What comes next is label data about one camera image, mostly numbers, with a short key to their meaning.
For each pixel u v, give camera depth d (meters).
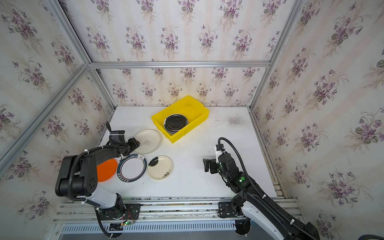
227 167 0.60
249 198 0.52
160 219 0.72
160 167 0.89
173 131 1.01
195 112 1.11
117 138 0.75
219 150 0.69
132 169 0.87
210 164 0.72
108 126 0.78
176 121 1.07
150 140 1.01
